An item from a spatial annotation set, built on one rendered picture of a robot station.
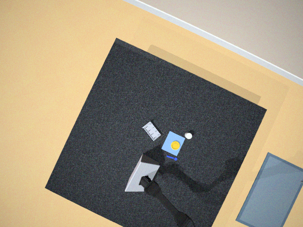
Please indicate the yellow plate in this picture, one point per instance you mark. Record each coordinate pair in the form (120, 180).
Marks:
(175, 145)

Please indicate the white cylinder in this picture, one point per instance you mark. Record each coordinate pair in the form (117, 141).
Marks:
(188, 135)

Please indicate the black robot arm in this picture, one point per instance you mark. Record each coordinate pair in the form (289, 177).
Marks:
(152, 188)

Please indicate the light blue mat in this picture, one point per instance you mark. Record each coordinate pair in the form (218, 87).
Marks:
(171, 138)

